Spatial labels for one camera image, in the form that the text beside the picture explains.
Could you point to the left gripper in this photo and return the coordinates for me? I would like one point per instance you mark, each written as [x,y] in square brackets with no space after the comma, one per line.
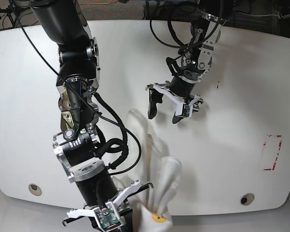
[178,91]

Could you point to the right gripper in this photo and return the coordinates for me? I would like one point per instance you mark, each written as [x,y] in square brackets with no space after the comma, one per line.
[98,188]

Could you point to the white T-shirt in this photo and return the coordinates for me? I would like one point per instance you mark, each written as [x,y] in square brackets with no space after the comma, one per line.
[150,207]

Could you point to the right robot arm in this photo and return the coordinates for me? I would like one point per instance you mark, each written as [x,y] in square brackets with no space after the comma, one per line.
[93,139]

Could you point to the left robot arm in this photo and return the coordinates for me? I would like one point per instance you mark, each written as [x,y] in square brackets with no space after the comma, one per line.
[194,58]

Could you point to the left table grommet hole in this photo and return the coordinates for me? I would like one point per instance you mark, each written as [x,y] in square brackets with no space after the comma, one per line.
[35,190]

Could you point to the table grommet hole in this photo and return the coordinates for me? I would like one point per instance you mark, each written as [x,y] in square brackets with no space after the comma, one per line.
[247,199]
[35,190]

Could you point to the red tape marking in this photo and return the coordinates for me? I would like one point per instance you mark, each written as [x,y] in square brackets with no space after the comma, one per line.
[270,152]

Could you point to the right table grommet hole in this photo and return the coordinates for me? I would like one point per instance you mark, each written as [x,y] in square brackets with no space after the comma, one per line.
[247,199]

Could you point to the white power strip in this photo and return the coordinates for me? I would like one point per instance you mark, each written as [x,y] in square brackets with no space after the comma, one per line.
[285,14]

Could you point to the black tripod stand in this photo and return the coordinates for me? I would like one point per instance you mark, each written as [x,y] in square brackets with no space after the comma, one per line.
[12,11]

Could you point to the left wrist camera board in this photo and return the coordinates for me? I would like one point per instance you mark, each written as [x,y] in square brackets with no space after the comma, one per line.
[186,111]

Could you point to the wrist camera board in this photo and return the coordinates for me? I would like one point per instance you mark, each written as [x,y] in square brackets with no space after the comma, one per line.
[186,111]
[107,218]

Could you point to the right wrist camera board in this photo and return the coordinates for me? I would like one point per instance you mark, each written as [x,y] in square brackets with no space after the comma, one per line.
[107,218]

